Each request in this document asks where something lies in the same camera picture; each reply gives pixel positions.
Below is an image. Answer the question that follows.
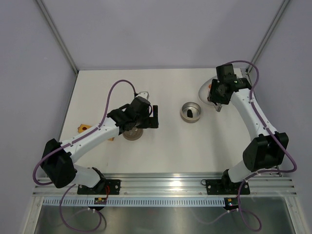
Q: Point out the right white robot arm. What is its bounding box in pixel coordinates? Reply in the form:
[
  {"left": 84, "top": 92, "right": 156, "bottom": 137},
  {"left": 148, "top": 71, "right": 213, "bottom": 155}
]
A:
[{"left": 205, "top": 63, "right": 289, "bottom": 195}]

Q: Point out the dark food piece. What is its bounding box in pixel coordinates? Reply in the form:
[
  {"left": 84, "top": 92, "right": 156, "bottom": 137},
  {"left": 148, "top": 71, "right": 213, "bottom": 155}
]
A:
[{"left": 187, "top": 109, "right": 193, "bottom": 118}]

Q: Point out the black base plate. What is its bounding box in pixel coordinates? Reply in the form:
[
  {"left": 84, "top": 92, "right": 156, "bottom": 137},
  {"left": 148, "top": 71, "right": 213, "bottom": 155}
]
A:
[
  {"left": 201, "top": 179, "right": 241, "bottom": 195},
  {"left": 77, "top": 179, "right": 121, "bottom": 195}
]

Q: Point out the steel round lunch container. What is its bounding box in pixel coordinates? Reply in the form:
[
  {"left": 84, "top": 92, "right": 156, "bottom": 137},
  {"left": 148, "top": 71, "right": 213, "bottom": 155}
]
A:
[{"left": 180, "top": 102, "right": 201, "bottom": 123}]

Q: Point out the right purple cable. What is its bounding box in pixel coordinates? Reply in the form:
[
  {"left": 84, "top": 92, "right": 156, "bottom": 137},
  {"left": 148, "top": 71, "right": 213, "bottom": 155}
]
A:
[{"left": 195, "top": 60, "right": 298, "bottom": 232}]

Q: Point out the yellow wooden block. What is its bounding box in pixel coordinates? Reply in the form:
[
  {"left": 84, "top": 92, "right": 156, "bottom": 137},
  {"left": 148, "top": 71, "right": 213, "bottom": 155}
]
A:
[{"left": 72, "top": 123, "right": 119, "bottom": 143}]

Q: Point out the white oval plate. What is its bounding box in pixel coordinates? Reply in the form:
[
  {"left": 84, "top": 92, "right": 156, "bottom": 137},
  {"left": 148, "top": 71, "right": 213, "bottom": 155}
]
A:
[{"left": 198, "top": 76, "right": 216, "bottom": 107}]

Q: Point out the aluminium mounting rail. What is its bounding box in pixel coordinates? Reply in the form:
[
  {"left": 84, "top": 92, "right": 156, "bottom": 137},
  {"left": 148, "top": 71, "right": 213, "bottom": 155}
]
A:
[{"left": 31, "top": 173, "right": 297, "bottom": 208}]

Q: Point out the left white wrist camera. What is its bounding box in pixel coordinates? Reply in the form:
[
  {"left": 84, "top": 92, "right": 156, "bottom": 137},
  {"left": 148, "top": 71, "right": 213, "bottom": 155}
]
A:
[{"left": 137, "top": 91, "right": 149, "bottom": 100}]

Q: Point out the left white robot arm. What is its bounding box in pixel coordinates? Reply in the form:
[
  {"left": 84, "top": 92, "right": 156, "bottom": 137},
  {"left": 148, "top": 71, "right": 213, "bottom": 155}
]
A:
[{"left": 40, "top": 95, "right": 159, "bottom": 195}]

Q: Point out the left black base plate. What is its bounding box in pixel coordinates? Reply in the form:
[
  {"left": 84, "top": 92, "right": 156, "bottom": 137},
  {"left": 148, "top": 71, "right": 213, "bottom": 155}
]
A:
[{"left": 77, "top": 179, "right": 121, "bottom": 195}]

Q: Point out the beige round lid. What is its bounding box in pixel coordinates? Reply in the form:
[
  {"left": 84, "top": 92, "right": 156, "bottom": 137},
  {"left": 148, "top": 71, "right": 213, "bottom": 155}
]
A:
[{"left": 122, "top": 128, "right": 143, "bottom": 141}]

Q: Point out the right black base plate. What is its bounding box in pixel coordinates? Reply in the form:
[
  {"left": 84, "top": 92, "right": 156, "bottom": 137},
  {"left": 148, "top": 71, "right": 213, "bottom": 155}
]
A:
[{"left": 201, "top": 179, "right": 241, "bottom": 195}]

